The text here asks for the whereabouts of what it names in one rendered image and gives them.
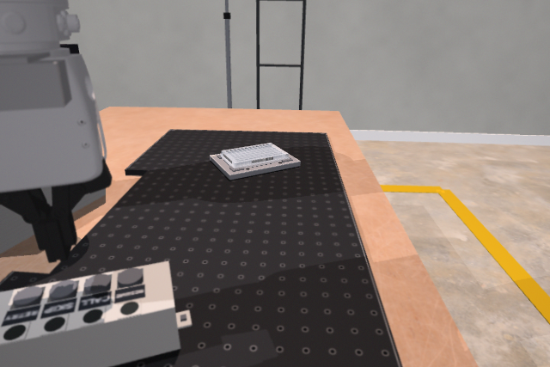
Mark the white operator panel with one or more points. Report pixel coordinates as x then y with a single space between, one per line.
62 325

